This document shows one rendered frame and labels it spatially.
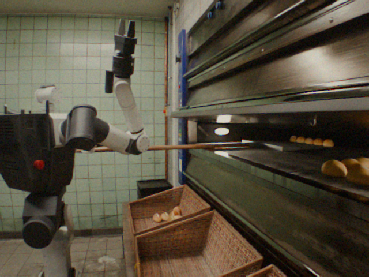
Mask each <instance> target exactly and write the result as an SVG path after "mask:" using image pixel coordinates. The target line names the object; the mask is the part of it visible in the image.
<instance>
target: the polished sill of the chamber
mask: <svg viewBox="0 0 369 277"><path fill-rule="evenodd" d="M192 150H193V151H196V152H199V153H201V154H203V155H206V156H208V157H210V158H213V159H216V160H218V161H220V162H223V163H225V164H228V165H230V166H232V167H235V168H237V169H239V170H242V171H245V172H247V173H249V174H252V175H254V176H257V177H260V178H262V179H264V180H267V181H269V182H272V183H274V184H276V185H279V186H282V187H283V188H286V189H289V190H291V191H294V192H296V193H298V194H301V195H304V196H306V197H309V198H311V199H313V200H316V201H319V202H320V203H323V204H326V205H328V206H331V207H333V208H336V209H339V210H340V211H343V212H346V213H348V214H350V215H353V216H355V217H358V218H360V219H363V220H366V221H368V222H369V197H365V196H362V195H359V194H356V193H352V192H349V191H346V190H343V189H339V188H336V187H334V186H330V185H327V184H323V183H320V182H317V181H313V180H311V179H308V178H304V177H301V176H298V175H295V174H291V173H288V172H285V171H282V170H278V169H275V168H272V167H269V166H266V165H263V164H259V163H256V162H253V161H250V160H247V159H243V158H240V157H237V156H234V155H230V154H227V153H225V152H221V151H218V150H215V149H211V148H204V149H192Z"/></svg>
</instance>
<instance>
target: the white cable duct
mask: <svg viewBox="0 0 369 277"><path fill-rule="evenodd" d="M174 11H175V2H174V3H173V43H172V111H175V15H174ZM172 145H175V118H172ZM172 159H173V186H174V187H173V188H175V149H174V150H172Z"/></svg>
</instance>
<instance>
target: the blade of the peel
mask: <svg viewBox="0 0 369 277"><path fill-rule="evenodd" d="M242 142H243V143H247V142H261V146H260V147H264V148H270V149H275V150H279V151H294V150H305V149H323V148H318V147H311V146H306V145H298V144H291V143H283V142H278V141H254V140H242Z"/></svg>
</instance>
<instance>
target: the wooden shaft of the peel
mask: <svg viewBox="0 0 369 277"><path fill-rule="evenodd" d="M249 146H250V143H224V144H191V145H156V146H149V148H148V150H147V151H157V150H174V149H204V148H231V147H249ZM94 152H116V151H114V150H112V149H109V148H107V147H99V148H95V149H94ZM76 153H82V152H81V150H80V149H78V150H76Z"/></svg>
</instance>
